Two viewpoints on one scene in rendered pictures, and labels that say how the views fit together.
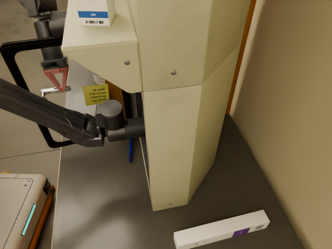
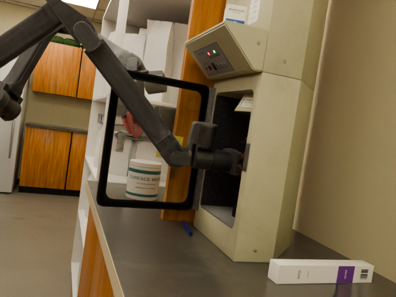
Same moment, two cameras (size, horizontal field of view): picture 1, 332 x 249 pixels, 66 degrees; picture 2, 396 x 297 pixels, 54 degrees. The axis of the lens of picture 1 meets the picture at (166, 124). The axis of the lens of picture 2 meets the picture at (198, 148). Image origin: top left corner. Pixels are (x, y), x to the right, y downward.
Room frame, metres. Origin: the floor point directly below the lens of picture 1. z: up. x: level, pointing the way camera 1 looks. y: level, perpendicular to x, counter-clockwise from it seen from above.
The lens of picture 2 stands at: (-0.57, 0.29, 1.25)
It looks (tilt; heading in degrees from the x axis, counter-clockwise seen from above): 3 degrees down; 352
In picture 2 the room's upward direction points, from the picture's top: 8 degrees clockwise
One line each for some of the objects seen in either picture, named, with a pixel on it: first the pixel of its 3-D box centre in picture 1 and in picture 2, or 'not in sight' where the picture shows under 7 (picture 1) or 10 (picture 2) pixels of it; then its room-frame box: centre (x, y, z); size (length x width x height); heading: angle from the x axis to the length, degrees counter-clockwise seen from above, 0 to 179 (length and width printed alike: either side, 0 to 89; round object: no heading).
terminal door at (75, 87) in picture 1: (80, 96); (155, 143); (0.62, 0.27, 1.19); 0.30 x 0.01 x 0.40; 107
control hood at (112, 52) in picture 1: (102, 29); (218, 55); (0.51, 0.13, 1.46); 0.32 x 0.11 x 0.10; 12
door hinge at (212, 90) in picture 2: (131, 88); (203, 149); (0.66, 0.11, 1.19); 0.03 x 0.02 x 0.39; 12
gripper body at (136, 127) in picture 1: (138, 127); (222, 160); (0.50, 0.08, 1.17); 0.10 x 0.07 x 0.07; 12
